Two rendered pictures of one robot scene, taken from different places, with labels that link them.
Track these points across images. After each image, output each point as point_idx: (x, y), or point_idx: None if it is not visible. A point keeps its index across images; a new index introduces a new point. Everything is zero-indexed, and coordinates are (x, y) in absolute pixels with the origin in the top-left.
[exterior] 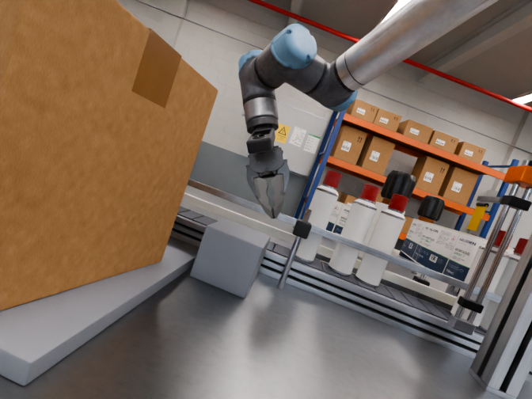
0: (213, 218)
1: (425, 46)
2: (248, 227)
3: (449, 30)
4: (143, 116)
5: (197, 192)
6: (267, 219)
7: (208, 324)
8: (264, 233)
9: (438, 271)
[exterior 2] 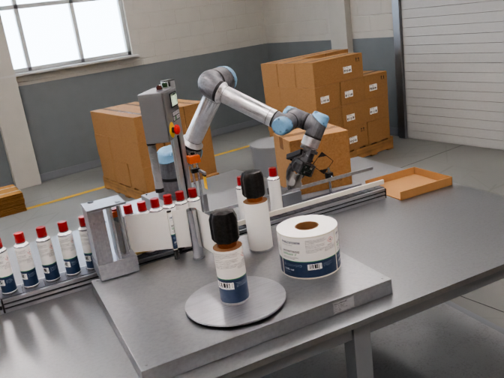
0: (329, 202)
1: (241, 112)
2: (361, 235)
3: (233, 108)
4: (282, 152)
5: (494, 235)
6: (413, 265)
7: (268, 202)
8: (348, 238)
9: (209, 247)
